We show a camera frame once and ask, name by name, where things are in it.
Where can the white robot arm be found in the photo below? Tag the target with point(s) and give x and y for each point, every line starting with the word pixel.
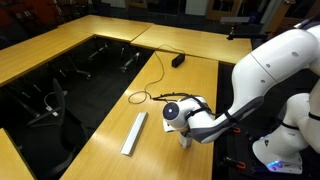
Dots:
pixel 264 67

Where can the black office chair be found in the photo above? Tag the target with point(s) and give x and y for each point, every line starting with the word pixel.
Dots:
pixel 53 139

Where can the orange handled clamp far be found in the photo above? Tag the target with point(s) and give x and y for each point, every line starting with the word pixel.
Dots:
pixel 236 130

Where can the grey metal bar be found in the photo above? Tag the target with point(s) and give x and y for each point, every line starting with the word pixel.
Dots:
pixel 134 133

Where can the white ceramic cup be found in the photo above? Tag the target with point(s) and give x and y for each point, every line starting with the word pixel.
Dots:
pixel 185 139

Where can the orange handled clamp near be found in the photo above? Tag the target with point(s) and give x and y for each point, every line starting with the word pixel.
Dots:
pixel 235 163

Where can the black power adapter box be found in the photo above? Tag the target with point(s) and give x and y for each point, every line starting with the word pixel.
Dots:
pixel 178 60

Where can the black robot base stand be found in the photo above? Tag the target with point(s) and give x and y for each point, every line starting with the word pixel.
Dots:
pixel 262 122

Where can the orange handled clamp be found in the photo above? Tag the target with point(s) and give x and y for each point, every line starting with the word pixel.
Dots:
pixel 235 163
pixel 236 130

